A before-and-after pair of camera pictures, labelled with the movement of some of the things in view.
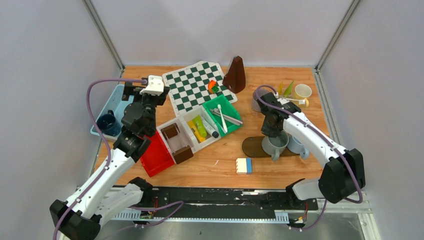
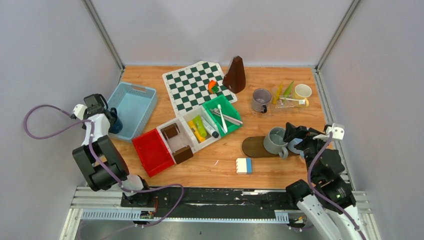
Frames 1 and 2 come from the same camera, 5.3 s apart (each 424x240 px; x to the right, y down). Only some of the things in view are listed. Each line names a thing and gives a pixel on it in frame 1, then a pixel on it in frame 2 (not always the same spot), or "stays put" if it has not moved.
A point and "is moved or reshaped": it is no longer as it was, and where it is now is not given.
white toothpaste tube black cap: [209, 129] stays put
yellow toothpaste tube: [280, 89] stays put
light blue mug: [296, 146] stays put
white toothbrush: [301, 101] stays put
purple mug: [257, 94] stays put
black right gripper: [267, 131] -> [300, 132]
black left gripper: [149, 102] -> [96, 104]
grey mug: [275, 146] is moved or reshaped
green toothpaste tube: [197, 120] stays put
